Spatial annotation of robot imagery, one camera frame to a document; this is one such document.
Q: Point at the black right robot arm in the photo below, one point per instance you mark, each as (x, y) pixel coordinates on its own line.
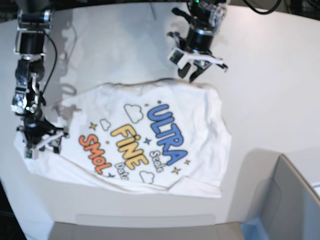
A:
(34, 24)

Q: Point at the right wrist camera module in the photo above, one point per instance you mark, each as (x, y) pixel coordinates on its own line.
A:
(28, 153)

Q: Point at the white t-shirt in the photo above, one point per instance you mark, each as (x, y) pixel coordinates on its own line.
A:
(161, 137)

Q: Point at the blue cloth in box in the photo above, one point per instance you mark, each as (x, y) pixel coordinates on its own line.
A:
(254, 230)

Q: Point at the grey open storage box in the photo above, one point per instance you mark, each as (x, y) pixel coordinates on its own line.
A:
(269, 185)

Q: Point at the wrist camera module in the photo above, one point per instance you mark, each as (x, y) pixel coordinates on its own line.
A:
(28, 153)
(175, 55)

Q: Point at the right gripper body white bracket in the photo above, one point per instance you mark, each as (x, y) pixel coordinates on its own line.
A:
(36, 142)

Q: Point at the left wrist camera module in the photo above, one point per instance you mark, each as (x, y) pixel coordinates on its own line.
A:
(175, 55)

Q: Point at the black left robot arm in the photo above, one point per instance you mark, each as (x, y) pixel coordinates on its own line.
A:
(204, 20)

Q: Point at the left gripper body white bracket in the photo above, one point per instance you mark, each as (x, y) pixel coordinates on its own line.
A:
(191, 56)

